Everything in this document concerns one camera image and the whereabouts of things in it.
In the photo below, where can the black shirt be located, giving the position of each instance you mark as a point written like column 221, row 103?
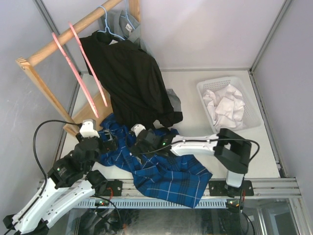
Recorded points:
column 124, row 116

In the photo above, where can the blue plaid shirt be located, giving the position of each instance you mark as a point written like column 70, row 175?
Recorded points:
column 180, row 179

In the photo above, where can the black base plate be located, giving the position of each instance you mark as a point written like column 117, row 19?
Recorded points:
column 114, row 188
column 220, row 188

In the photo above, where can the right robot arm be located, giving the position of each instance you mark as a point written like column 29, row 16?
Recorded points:
column 230, row 149

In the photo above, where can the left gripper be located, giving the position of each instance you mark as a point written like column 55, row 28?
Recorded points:
column 111, row 144

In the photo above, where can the aluminium mounting rail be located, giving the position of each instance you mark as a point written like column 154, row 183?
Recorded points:
column 263, row 188

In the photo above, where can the white plastic basket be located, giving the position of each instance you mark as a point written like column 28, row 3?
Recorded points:
column 251, row 118

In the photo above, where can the pink hanger of plaid shirt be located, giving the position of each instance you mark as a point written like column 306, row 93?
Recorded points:
column 89, row 64

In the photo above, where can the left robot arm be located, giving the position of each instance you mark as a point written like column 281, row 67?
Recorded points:
column 70, row 181

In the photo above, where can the grey shirt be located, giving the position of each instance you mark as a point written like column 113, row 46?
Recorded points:
column 135, row 80

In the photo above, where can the white shirt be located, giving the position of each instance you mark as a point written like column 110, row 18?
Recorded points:
column 225, row 107

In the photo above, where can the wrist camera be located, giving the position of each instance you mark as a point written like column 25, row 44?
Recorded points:
column 88, row 129
column 138, row 131

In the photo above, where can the light blue wire hanger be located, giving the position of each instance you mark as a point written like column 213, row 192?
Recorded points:
column 127, row 21
column 112, row 26

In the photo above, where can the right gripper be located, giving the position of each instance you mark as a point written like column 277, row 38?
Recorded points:
column 136, row 148

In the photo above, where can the slotted grey cable duct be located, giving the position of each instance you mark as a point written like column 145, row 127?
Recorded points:
column 93, row 203

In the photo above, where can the pink hanger of white shirt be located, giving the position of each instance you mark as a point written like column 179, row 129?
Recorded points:
column 77, row 75

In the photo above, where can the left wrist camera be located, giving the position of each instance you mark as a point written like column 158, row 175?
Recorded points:
column 88, row 129

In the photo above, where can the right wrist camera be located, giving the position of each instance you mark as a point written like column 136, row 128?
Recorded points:
column 138, row 131

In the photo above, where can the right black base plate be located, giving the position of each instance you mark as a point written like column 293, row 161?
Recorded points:
column 220, row 188

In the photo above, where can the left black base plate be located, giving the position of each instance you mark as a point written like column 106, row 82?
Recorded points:
column 114, row 188

